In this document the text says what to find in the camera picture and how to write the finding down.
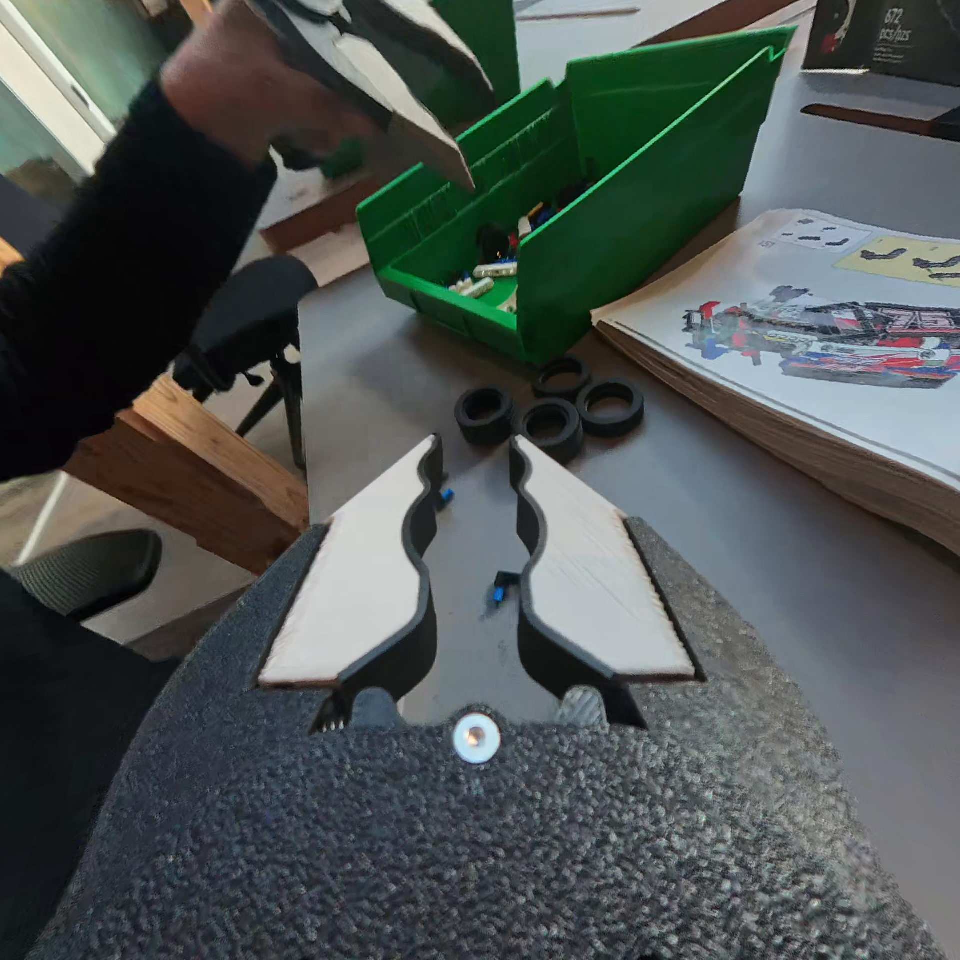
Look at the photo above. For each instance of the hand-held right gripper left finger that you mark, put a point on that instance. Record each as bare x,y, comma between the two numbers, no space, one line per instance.
352,600

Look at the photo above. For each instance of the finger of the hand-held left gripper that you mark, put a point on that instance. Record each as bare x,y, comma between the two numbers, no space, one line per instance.
435,45
420,127

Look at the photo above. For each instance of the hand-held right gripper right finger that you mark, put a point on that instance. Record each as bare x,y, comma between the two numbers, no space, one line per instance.
600,600

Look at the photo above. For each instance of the small black connector blue pin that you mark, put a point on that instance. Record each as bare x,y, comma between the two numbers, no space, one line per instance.
506,589

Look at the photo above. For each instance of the black brick assembly blue pins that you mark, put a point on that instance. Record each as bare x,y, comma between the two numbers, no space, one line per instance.
448,495

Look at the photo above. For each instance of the green storage bin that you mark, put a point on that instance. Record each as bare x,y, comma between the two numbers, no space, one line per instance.
480,30
637,187

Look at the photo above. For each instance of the person's left forearm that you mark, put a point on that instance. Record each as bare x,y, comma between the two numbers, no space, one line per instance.
112,285

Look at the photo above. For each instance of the grey desk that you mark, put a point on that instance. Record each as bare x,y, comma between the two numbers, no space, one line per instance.
750,562

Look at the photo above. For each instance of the person's left hand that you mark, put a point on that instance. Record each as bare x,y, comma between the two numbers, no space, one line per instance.
232,82

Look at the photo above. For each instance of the pile of loose bricks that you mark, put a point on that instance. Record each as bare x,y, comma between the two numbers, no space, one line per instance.
510,255

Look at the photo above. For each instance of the black rubber toy tyre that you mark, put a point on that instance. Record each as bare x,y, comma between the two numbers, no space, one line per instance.
469,427
536,442
547,390
630,416

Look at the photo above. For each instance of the open instruction booklet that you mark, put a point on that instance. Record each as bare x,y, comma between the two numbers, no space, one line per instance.
825,375

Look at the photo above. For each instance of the black car set box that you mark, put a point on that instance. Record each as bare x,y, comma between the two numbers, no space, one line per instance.
862,37

